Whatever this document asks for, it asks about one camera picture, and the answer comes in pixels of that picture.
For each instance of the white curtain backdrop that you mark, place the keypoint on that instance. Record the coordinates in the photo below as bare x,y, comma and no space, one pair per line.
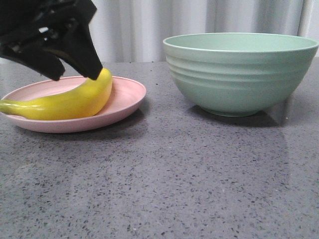
133,30

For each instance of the green ribbed bowl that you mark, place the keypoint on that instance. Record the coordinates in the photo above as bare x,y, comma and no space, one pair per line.
238,74

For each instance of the pink plate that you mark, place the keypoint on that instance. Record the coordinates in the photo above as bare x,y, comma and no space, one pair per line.
126,97

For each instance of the yellow banana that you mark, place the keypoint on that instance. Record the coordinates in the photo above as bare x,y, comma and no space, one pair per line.
86,100

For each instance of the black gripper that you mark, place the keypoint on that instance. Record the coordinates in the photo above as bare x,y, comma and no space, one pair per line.
21,20

